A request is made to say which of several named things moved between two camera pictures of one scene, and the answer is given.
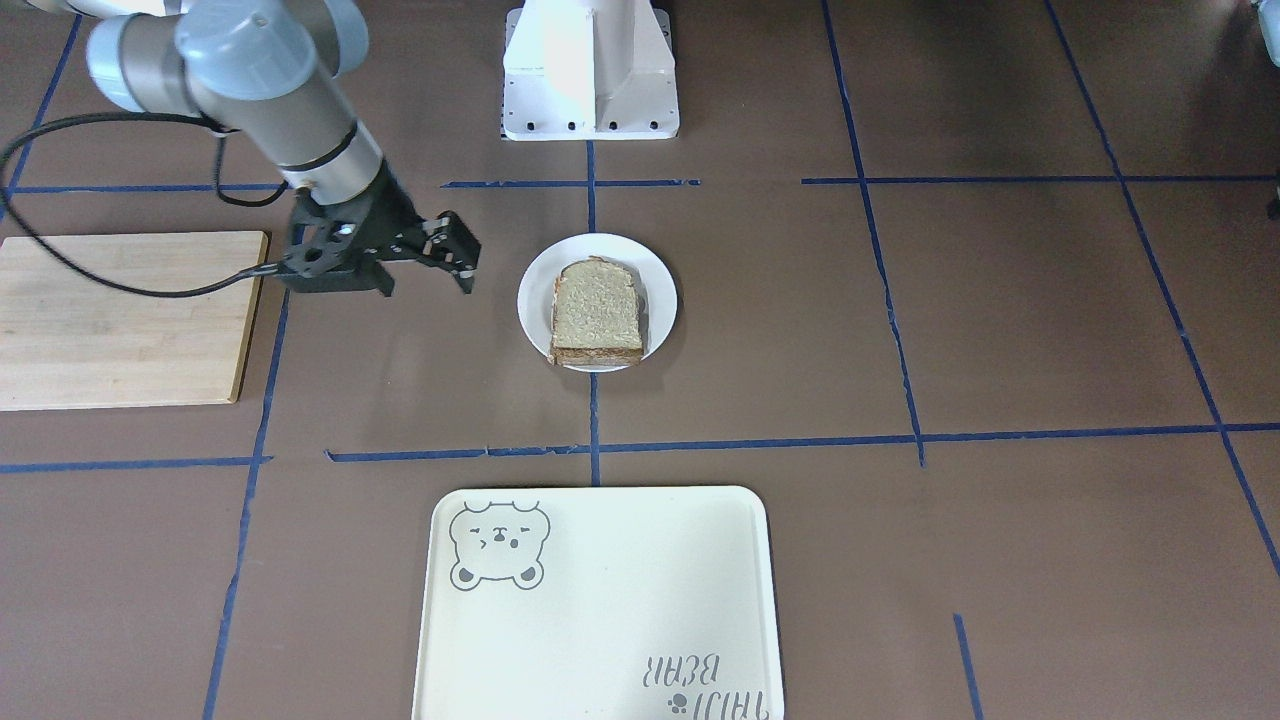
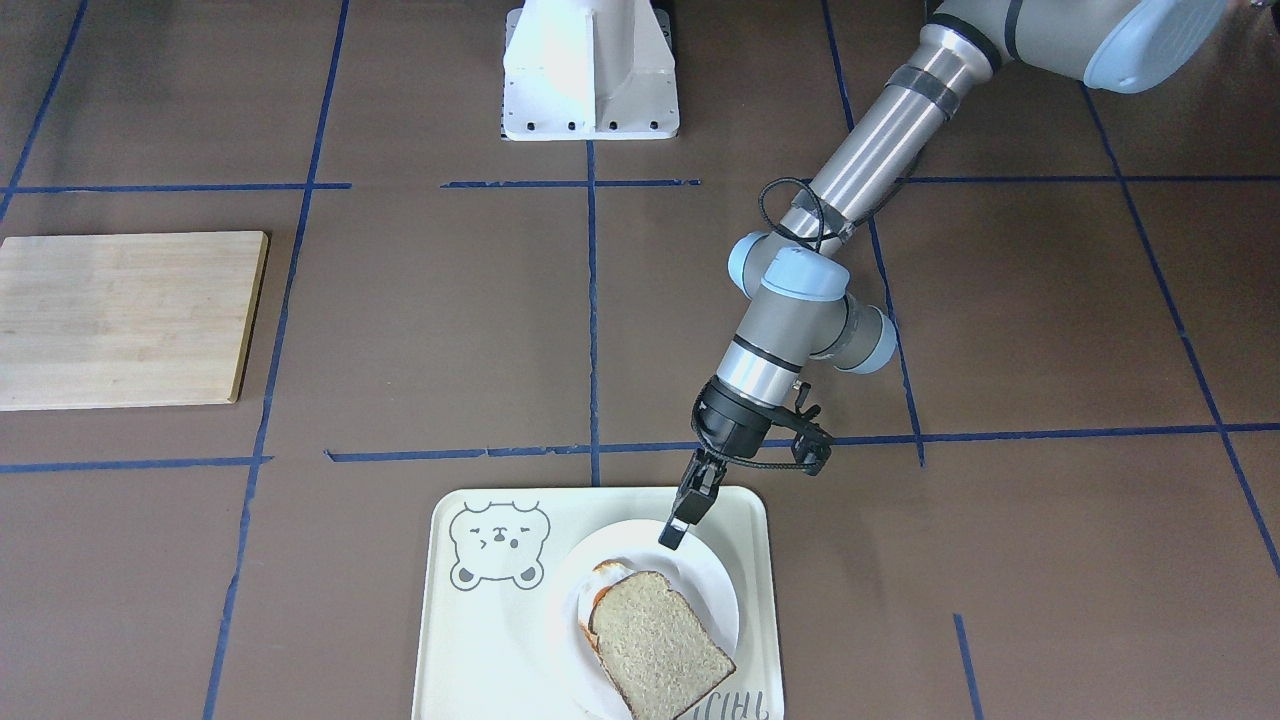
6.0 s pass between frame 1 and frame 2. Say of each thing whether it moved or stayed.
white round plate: moved
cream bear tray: stayed
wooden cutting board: stayed
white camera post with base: stayed
